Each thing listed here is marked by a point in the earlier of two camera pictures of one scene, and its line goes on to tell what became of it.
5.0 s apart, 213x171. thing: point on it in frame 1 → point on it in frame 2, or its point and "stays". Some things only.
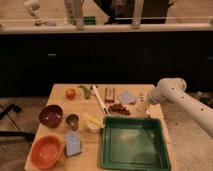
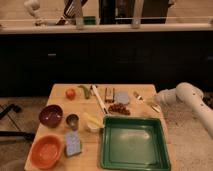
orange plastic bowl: x=47 y=151 stays
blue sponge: x=73 y=144 stays
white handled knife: x=94 y=90 stays
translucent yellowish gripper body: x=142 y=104 → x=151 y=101
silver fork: x=146 y=109 → x=146 y=102
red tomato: x=70 y=93 stays
